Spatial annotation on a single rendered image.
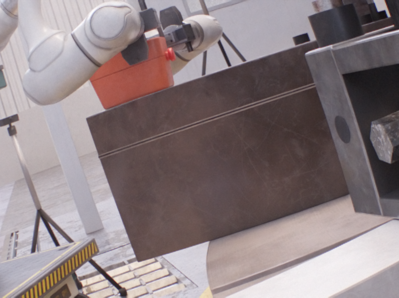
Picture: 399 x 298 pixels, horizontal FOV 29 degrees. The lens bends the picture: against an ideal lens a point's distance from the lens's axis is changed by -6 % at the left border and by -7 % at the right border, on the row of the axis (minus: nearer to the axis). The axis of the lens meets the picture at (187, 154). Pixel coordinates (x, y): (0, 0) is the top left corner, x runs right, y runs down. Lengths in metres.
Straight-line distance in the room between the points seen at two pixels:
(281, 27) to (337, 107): 4.25
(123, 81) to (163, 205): 0.31
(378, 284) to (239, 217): 1.19
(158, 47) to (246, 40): 3.22
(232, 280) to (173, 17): 0.94
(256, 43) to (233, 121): 3.26
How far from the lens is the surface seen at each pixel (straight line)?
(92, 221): 5.01
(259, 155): 1.90
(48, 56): 1.67
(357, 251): 0.85
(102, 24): 1.60
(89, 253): 2.49
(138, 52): 1.80
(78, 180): 4.98
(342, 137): 0.97
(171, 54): 1.96
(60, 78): 1.66
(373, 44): 0.83
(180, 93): 1.90
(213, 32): 2.34
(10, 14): 2.67
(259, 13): 5.17
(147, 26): 1.83
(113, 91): 1.94
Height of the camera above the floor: 0.69
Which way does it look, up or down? 5 degrees down
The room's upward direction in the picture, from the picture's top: 19 degrees counter-clockwise
